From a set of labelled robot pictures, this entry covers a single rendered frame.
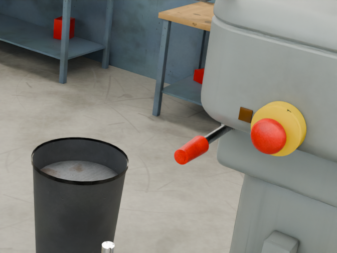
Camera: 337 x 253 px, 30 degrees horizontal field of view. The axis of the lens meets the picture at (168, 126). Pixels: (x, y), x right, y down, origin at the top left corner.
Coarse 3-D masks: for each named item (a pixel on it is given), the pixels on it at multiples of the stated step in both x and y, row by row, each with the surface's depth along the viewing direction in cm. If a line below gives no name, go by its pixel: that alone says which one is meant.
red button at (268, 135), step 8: (264, 120) 68; (272, 120) 67; (256, 128) 68; (264, 128) 67; (272, 128) 67; (280, 128) 67; (256, 136) 68; (264, 136) 67; (272, 136) 67; (280, 136) 67; (256, 144) 68; (264, 144) 68; (272, 144) 67; (280, 144) 67; (264, 152) 68; (272, 152) 68
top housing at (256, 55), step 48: (240, 0) 71; (288, 0) 72; (336, 0) 76; (240, 48) 71; (288, 48) 68; (336, 48) 66; (240, 96) 73; (288, 96) 70; (336, 96) 67; (336, 144) 69
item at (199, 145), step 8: (224, 128) 83; (232, 128) 85; (200, 136) 78; (208, 136) 80; (216, 136) 81; (192, 144) 76; (200, 144) 77; (208, 144) 78; (176, 152) 75; (184, 152) 74; (192, 152) 75; (200, 152) 77; (176, 160) 75; (184, 160) 74
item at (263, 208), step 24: (264, 192) 90; (288, 192) 89; (240, 216) 96; (264, 216) 92; (288, 216) 89; (312, 216) 87; (336, 216) 86; (240, 240) 96; (312, 240) 88; (336, 240) 87
